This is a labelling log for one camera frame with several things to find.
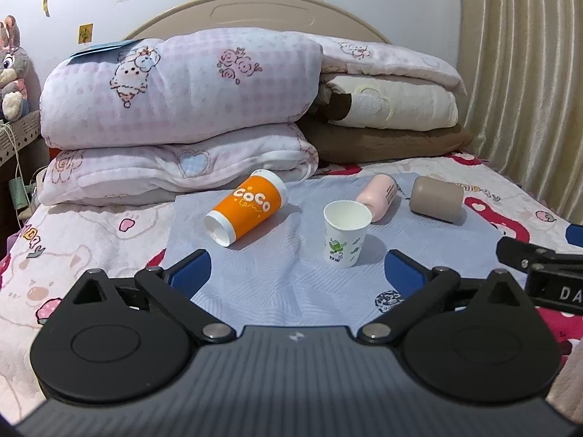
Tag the blue-grey cloth mat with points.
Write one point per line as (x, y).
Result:
(282, 268)

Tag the taupe cup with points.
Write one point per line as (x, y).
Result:
(435, 198)

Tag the blue paper sheet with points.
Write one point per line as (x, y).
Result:
(98, 50)

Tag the yellow wall sticker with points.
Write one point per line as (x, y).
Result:
(85, 34)

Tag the orange cup with white lid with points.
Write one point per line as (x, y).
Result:
(248, 207)

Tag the pale green object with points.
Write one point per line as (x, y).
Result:
(19, 193)

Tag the brown folded blanket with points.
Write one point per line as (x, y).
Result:
(391, 145)

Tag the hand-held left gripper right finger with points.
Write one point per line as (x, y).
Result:
(403, 271)

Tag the large pink checked quilt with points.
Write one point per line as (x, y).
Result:
(191, 86)

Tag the grey rabbit plush toy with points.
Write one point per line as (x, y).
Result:
(11, 73)

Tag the bedside table with lace cover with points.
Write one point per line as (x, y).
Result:
(20, 139)

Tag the beige bed headboard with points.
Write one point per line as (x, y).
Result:
(255, 11)

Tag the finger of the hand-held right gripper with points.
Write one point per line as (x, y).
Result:
(517, 250)
(575, 234)

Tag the pink cup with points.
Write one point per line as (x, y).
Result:
(378, 195)

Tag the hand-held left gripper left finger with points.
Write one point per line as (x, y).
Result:
(193, 271)

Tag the cream and brown blanket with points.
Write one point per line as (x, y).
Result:
(410, 104)

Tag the white paper cup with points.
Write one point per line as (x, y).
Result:
(346, 236)

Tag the beige pleated curtain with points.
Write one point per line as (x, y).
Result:
(524, 77)

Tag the pink quilt with heart print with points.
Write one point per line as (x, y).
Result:
(150, 168)

